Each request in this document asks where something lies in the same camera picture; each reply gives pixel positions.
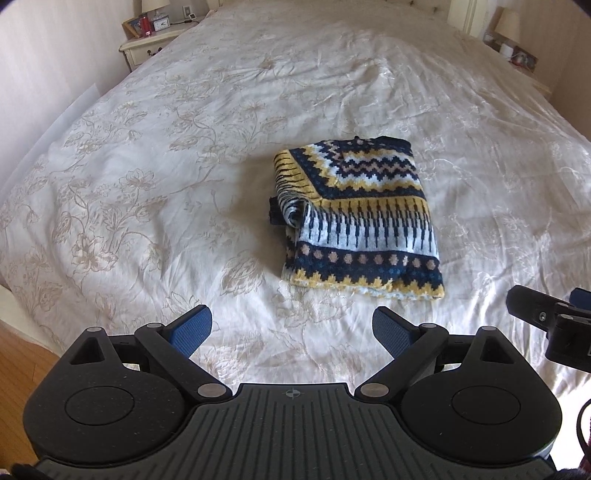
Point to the small white cup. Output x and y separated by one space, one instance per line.
506 48

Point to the cream bedside nightstand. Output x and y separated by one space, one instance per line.
143 50
538 78

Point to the white wall outlet plug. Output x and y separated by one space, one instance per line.
190 12

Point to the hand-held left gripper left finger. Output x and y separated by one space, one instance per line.
191 328

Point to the white table lamp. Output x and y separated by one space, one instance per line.
154 4

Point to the white floral bedspread bed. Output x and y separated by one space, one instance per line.
184 184

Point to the small silver desk clock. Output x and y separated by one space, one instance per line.
161 24

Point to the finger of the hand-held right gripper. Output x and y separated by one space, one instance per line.
582 296
531 304

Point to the cream padded headboard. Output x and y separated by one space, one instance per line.
351 7

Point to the wooden picture frame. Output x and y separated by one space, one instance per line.
131 26

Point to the dark framed photo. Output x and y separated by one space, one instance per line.
524 57

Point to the red candle jar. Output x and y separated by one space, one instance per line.
145 25

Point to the beige shade table lamp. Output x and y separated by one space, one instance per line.
509 25

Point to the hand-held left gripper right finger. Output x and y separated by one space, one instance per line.
392 331

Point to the navy yellow patterned knit sweater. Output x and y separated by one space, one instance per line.
369 217

